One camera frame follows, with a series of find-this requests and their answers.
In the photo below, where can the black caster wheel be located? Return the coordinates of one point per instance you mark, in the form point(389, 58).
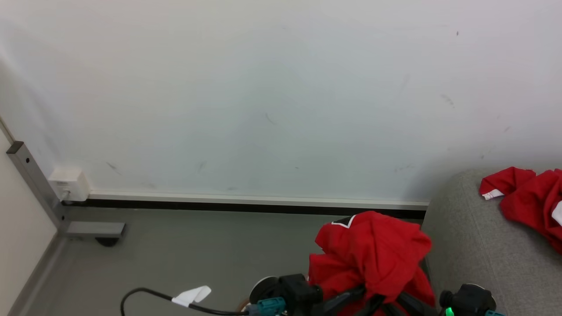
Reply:
point(107, 241)

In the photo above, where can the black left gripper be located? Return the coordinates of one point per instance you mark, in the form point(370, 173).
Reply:
point(296, 292)

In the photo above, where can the red garment with white label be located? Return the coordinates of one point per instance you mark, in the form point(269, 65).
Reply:
point(531, 206)

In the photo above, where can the grey metal frame foot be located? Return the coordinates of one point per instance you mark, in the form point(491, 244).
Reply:
point(94, 229)

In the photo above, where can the red garment with white trim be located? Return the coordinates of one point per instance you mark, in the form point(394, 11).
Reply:
point(373, 254)

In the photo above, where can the grey metal frame post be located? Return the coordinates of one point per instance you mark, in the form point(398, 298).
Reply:
point(35, 184)

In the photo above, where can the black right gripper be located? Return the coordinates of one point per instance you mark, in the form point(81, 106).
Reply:
point(470, 300)

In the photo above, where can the white wall power adapter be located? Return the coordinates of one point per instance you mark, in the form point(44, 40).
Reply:
point(70, 182)

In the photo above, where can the grey fabric sofa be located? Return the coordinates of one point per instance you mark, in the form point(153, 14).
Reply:
point(474, 263)

